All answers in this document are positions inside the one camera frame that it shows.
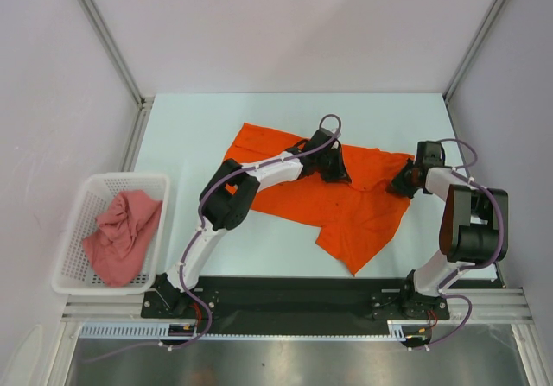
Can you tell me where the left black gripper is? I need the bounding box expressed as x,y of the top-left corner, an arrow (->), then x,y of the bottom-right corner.
316,147 -> 351,185

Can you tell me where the orange t shirt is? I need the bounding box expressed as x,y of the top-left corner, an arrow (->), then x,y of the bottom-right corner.
222,122 -> 416,277

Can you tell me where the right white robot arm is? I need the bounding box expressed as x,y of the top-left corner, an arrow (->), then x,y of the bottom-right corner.
387,140 -> 509,320

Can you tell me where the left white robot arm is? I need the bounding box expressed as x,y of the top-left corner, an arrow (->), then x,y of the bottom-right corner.
143,127 -> 351,319

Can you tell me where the pink t shirt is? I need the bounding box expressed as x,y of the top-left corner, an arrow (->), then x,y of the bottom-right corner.
82,190 -> 162,288

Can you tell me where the white plastic basket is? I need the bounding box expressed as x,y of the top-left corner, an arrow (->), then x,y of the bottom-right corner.
51,172 -> 170,296

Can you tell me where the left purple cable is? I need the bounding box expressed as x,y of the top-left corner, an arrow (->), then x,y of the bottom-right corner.
84,113 -> 343,364

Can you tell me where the aluminium frame rail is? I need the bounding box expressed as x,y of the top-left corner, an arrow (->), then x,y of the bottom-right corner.
61,288 -> 533,324

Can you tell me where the white cable duct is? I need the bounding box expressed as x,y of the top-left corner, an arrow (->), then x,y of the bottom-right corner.
80,319 -> 435,342

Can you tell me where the left aluminium frame post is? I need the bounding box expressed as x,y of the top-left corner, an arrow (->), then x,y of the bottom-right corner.
77,0 -> 154,172

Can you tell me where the aluminium frame post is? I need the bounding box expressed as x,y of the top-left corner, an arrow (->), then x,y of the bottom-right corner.
77,0 -> 154,172
442,0 -> 509,105

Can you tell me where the right aluminium frame post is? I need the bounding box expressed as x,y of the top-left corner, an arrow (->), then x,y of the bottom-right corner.
442,0 -> 509,105

